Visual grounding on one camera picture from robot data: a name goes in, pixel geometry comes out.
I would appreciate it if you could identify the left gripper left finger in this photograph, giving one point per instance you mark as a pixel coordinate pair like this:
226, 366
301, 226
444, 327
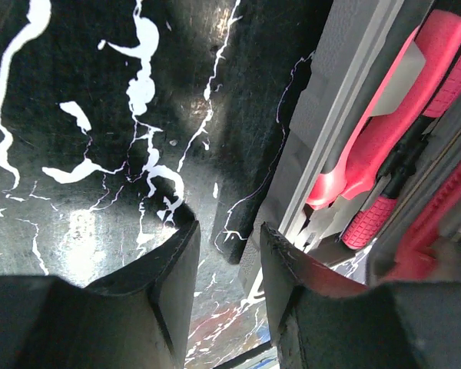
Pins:
135, 317

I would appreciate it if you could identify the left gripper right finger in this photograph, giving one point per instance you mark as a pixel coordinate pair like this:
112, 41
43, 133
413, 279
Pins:
321, 319

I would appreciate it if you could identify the red utility knife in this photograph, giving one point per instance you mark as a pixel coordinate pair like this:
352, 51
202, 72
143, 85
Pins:
415, 259

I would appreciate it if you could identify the grey plastic tool case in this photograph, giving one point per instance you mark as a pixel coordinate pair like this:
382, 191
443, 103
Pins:
359, 43

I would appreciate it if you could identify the red handled pliers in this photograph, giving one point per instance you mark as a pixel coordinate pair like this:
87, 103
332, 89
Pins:
412, 81

